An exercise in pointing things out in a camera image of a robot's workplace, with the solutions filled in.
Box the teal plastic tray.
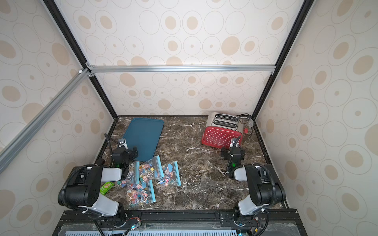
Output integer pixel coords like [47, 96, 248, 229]
[123, 118, 164, 162]

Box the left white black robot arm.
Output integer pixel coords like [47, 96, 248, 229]
[58, 146, 138, 219]

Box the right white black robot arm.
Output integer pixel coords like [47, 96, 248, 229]
[220, 147, 286, 217]

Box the candy ziploc bag front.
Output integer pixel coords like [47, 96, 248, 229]
[127, 180, 156, 207]

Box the brown spice jar black cap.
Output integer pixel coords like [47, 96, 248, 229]
[95, 158, 106, 166]

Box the red silver toaster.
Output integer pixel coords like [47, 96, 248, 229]
[201, 112, 244, 148]

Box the green snack packet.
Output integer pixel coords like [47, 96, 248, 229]
[100, 182, 115, 195]

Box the toaster black power cable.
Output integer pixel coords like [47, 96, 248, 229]
[238, 113, 255, 137]

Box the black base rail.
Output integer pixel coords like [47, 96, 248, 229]
[53, 209, 307, 236]

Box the horizontal aluminium frame bar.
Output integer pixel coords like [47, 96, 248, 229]
[89, 65, 276, 73]

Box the left slanted aluminium frame bar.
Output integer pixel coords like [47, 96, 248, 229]
[1, 68, 90, 172]

